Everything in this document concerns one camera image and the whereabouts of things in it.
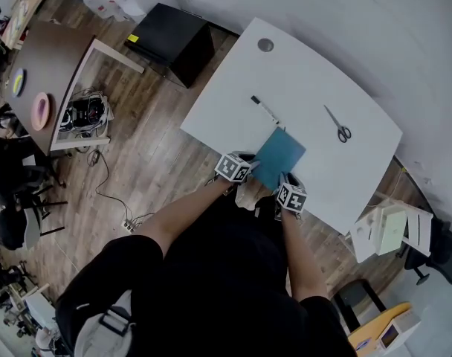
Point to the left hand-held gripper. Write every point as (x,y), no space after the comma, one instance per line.
(231,166)

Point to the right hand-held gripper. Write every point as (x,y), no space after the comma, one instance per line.
(293,199)

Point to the blue notebook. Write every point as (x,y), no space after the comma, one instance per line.
(280,154)

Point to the black marker pen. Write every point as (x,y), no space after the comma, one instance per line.
(265,109)

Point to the person's left forearm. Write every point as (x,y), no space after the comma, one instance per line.
(181,214)

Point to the person's right forearm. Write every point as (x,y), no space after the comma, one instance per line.
(304,259)

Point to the white rectangular table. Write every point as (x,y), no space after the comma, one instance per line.
(315,80)

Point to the black office chair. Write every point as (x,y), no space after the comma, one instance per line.
(14,177)
(445,247)

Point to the white foam packaging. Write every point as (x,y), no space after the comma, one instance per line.
(363,236)

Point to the pale green box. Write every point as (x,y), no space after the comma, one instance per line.
(391,233)

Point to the person's black clothing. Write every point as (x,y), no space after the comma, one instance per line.
(218,292)

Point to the white wooden chair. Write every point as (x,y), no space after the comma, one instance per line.
(419,225)

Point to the black cabinet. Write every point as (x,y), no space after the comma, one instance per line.
(166,32)

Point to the orange round table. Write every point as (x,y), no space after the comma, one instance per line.
(367,333)

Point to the white box-shaped device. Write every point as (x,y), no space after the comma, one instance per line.
(397,331)

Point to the clear empty water jugs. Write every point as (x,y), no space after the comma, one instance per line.
(107,2)

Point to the pink plate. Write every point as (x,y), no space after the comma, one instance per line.
(39,112)

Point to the grey bag with black buckle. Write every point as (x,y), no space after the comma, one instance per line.
(96,333)

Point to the brown table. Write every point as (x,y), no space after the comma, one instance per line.
(47,61)

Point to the blue yellow plate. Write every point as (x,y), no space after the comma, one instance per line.
(18,82)

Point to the light wooden table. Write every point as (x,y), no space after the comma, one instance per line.
(25,9)

